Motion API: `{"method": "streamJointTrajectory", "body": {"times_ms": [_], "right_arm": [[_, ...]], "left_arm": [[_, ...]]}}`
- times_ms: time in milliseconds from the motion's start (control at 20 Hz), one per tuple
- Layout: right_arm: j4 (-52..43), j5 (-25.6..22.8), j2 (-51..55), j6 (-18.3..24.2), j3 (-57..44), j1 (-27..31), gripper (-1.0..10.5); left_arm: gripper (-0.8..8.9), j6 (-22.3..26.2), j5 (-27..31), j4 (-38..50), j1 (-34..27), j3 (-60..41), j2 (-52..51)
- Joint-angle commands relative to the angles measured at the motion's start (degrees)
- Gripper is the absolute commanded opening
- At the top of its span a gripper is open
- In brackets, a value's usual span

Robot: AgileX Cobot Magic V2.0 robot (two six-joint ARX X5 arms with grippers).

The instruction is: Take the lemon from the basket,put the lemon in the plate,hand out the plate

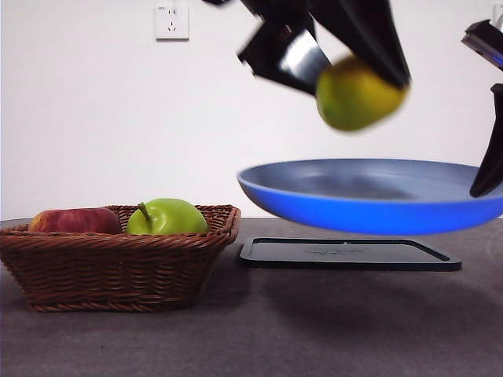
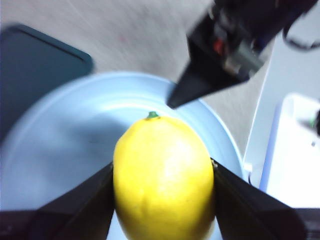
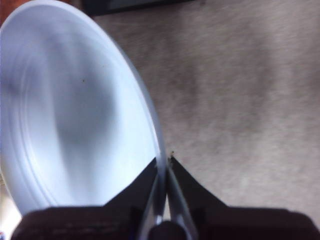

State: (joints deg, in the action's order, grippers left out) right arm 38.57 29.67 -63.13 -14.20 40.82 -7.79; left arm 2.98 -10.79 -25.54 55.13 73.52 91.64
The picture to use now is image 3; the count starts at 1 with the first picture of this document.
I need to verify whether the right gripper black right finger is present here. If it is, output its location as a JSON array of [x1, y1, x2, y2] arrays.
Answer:
[[168, 156, 320, 240]]

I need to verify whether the blue round plate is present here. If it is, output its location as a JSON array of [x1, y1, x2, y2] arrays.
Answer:
[[0, 0, 168, 218]]

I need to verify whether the black rectangular tray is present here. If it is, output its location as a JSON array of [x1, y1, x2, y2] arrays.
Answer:
[[82, 0, 198, 17]]

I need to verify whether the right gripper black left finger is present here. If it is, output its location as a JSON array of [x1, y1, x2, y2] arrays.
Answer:
[[11, 157, 161, 240]]

